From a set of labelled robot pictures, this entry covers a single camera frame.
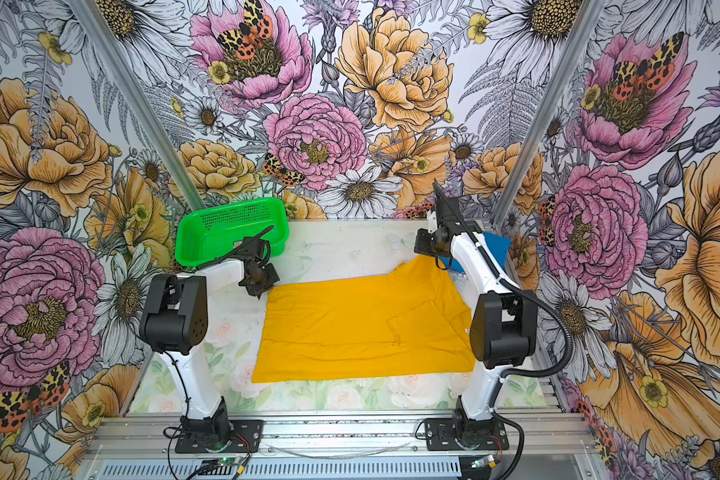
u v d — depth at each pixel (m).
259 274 0.87
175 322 0.53
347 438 0.76
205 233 1.15
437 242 0.69
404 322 0.95
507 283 0.50
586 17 0.72
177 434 0.74
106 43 0.76
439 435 0.74
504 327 0.49
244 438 0.73
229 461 0.71
